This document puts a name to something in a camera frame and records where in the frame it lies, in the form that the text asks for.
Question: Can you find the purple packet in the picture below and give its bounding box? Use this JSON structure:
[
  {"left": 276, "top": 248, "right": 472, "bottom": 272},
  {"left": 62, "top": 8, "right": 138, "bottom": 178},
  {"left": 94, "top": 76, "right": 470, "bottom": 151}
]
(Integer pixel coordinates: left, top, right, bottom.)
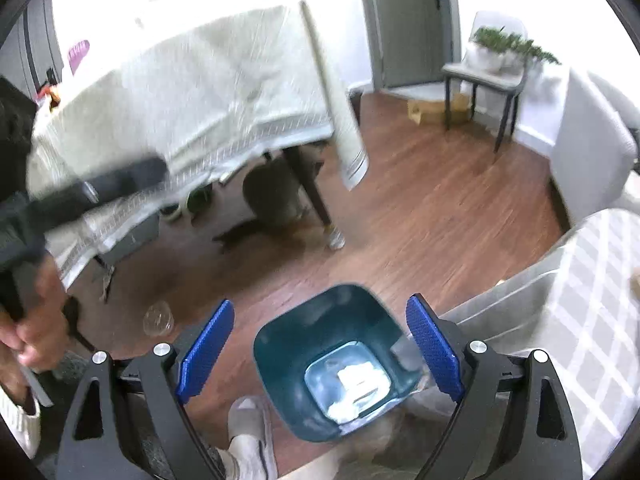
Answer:
[{"left": 66, "top": 39, "right": 92, "bottom": 77}]

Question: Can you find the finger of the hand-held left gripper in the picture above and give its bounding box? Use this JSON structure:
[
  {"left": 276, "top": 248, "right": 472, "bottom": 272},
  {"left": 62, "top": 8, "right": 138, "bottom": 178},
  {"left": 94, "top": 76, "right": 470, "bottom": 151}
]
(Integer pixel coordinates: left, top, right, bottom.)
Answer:
[{"left": 82, "top": 156, "right": 168, "bottom": 203}]

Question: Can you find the striped table leg sock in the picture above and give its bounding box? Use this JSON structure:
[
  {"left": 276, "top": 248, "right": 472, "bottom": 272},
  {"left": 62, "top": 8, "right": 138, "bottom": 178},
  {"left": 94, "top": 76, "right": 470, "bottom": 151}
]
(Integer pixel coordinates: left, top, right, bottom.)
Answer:
[{"left": 322, "top": 225, "right": 347, "bottom": 251}]

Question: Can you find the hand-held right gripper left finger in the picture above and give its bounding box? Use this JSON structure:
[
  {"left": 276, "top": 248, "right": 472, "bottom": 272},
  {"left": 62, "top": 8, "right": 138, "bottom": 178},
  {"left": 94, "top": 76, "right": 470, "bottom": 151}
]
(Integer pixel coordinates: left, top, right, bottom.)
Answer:
[{"left": 55, "top": 299, "right": 236, "bottom": 480}]

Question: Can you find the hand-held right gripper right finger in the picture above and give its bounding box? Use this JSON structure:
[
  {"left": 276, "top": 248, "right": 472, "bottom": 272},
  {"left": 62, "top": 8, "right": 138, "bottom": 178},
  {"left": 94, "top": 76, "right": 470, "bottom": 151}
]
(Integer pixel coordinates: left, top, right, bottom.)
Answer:
[{"left": 405, "top": 294, "right": 583, "bottom": 480}]

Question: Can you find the grey chair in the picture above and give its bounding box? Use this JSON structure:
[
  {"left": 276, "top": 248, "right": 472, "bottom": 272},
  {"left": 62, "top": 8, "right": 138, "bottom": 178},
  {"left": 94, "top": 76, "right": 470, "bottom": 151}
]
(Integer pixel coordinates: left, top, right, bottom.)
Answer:
[{"left": 441, "top": 10, "right": 531, "bottom": 153}]

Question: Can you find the clear plastic cup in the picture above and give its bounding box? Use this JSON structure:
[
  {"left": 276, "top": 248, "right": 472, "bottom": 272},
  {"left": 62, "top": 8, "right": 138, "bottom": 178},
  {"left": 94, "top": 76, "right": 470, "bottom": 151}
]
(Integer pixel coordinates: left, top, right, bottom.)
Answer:
[{"left": 143, "top": 301, "right": 176, "bottom": 336}]

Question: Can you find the pair of slippers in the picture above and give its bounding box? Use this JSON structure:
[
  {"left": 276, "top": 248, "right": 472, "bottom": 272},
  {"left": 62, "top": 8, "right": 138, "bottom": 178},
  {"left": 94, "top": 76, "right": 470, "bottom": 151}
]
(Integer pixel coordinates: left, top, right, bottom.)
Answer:
[{"left": 185, "top": 185, "right": 216, "bottom": 216}]

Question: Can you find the flat cardboard box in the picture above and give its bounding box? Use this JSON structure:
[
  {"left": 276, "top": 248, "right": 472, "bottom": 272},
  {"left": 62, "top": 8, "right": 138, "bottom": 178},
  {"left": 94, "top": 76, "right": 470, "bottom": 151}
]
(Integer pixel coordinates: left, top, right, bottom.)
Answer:
[{"left": 406, "top": 92, "right": 473, "bottom": 126}]

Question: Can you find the grey plaid cover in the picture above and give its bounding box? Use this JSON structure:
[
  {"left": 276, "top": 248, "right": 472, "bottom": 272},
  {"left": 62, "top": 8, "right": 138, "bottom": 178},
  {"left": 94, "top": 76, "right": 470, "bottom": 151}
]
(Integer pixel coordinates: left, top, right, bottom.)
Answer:
[{"left": 440, "top": 207, "right": 640, "bottom": 480}]

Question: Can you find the grey armchair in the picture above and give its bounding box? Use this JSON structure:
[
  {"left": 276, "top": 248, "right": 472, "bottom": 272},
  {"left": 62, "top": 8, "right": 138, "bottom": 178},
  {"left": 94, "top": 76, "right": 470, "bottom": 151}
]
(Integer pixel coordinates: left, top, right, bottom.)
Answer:
[{"left": 550, "top": 67, "right": 640, "bottom": 226}]

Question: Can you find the white folded paper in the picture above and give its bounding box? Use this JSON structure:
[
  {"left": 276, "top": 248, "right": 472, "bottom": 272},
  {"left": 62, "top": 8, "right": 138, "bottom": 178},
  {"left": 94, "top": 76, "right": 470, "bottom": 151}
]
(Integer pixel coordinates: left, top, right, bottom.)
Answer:
[{"left": 325, "top": 362, "right": 391, "bottom": 421}]

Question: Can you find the person's left hand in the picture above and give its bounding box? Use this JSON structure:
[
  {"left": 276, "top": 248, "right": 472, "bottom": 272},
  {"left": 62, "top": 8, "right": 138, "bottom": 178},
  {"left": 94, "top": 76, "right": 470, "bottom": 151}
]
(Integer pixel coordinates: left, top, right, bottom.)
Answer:
[{"left": 0, "top": 260, "right": 71, "bottom": 373}]

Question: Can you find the dark table leg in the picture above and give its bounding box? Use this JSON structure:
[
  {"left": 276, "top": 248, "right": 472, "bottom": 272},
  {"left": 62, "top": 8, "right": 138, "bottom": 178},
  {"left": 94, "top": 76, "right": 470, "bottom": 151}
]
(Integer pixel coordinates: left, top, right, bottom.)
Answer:
[{"left": 282, "top": 145, "right": 333, "bottom": 228}]

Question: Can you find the teal trash bin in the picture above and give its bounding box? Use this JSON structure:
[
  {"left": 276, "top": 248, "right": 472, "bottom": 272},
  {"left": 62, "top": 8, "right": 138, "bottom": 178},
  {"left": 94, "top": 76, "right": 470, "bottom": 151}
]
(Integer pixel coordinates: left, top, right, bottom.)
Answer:
[{"left": 252, "top": 284, "right": 428, "bottom": 443}]

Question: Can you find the green potted plant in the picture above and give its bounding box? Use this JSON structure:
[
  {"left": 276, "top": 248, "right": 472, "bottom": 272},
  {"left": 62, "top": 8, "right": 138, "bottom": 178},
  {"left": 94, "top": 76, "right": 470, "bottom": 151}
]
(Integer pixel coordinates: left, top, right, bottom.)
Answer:
[{"left": 470, "top": 26, "right": 561, "bottom": 76}]

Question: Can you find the grey door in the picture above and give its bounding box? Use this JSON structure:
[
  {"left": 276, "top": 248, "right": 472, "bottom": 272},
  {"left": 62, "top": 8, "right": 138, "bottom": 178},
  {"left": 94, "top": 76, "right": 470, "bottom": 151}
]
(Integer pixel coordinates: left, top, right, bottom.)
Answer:
[{"left": 372, "top": 0, "right": 453, "bottom": 88}]

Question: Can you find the beige tablecloth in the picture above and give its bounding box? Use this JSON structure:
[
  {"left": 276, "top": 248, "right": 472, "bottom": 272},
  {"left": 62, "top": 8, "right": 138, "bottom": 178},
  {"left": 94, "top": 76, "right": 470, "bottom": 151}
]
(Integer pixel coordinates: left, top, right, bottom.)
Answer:
[{"left": 25, "top": 0, "right": 371, "bottom": 291}]

